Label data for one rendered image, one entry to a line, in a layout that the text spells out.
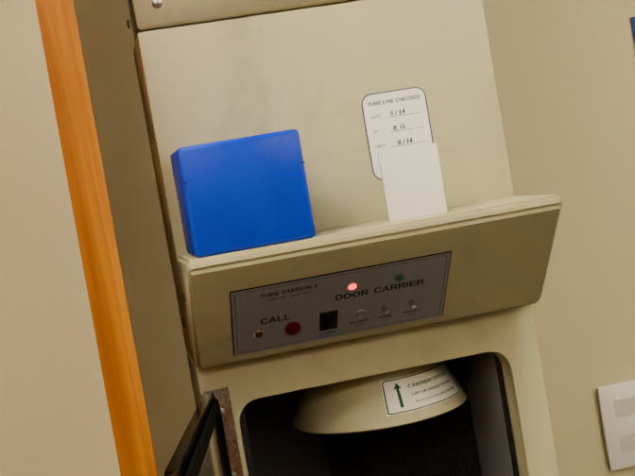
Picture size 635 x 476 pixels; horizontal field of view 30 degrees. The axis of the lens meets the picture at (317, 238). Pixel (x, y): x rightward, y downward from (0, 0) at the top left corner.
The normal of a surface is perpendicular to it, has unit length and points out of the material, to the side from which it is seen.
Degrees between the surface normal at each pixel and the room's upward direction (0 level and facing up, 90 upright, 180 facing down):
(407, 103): 90
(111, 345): 90
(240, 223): 90
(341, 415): 66
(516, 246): 135
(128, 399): 90
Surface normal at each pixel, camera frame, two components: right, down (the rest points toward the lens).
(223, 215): 0.18, 0.02
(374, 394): -0.12, -0.34
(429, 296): 0.25, 0.71
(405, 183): -0.07, 0.07
